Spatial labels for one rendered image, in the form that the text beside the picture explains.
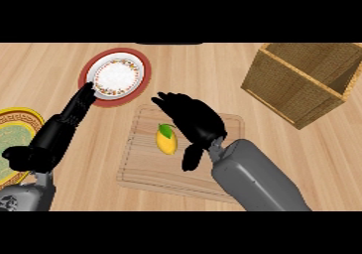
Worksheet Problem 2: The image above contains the brown wicker basket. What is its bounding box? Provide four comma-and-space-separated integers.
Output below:
240, 43, 362, 131

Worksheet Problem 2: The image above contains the red round placemat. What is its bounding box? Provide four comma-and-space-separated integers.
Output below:
78, 47, 154, 108

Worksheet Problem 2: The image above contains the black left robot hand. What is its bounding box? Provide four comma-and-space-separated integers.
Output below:
0, 80, 98, 174

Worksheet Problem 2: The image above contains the white floral plate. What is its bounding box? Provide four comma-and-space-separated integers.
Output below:
86, 53, 146, 101

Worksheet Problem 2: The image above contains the green and yellow patterned plate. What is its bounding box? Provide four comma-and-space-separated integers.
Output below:
0, 106, 47, 196

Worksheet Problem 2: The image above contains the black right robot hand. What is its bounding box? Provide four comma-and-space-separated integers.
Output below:
150, 91, 230, 173

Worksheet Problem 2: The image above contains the pale wooden cutting board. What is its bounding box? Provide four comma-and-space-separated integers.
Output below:
115, 104, 247, 204

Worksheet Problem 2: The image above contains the yellow lemon with green leaf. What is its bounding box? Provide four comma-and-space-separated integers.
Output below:
154, 123, 179, 156

